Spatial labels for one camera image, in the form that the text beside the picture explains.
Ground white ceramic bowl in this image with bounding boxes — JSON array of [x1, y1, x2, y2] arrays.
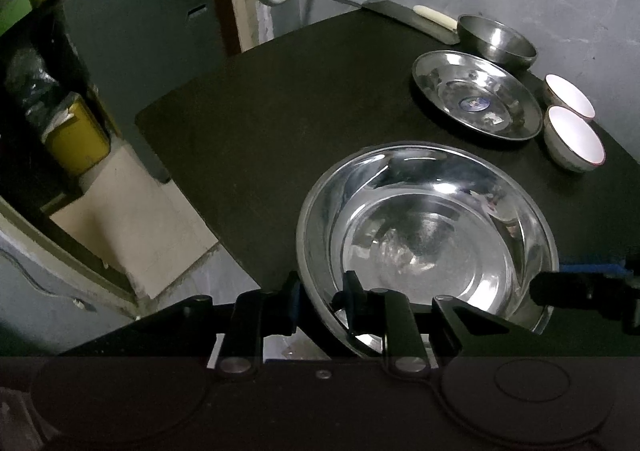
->
[[542, 74, 596, 122], [544, 106, 606, 173]]

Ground steel plate with blue label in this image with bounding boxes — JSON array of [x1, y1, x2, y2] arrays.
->
[[412, 50, 544, 141]]

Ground deep steel bowl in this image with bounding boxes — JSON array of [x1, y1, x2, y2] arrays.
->
[[457, 15, 538, 70]]

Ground yellow bucket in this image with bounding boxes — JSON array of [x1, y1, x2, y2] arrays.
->
[[41, 93, 111, 177]]

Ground dark grey cabinet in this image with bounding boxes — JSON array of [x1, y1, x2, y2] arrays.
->
[[63, 0, 226, 182]]

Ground cleaver with cream handle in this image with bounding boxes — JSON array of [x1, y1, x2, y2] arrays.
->
[[333, 0, 459, 46]]

